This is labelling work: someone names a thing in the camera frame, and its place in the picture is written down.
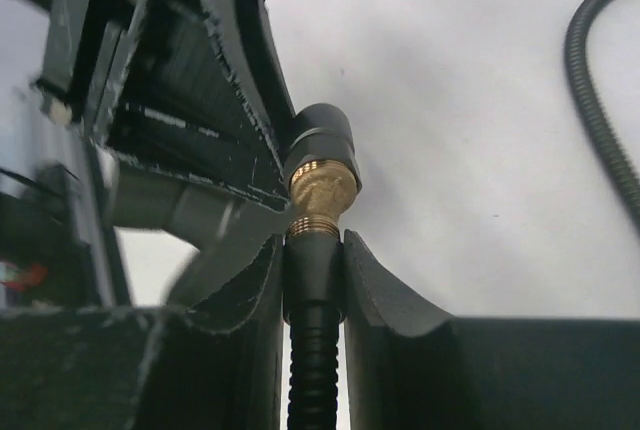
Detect dark grey faucet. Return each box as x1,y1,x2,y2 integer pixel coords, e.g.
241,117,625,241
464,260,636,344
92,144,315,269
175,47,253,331
114,102,363,306

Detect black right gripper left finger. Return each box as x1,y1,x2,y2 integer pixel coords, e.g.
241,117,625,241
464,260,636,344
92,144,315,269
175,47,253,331
134,236,283,429

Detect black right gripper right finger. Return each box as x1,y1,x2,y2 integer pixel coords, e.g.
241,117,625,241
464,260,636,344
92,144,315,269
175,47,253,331
344,231,460,429

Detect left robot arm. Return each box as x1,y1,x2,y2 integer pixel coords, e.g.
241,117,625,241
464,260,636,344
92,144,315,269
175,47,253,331
1,0,294,306

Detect dark grey flexible hose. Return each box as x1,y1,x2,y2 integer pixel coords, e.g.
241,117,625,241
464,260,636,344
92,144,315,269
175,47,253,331
281,0,640,430

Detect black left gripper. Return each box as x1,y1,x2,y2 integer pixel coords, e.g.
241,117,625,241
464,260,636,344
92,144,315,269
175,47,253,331
35,0,294,212

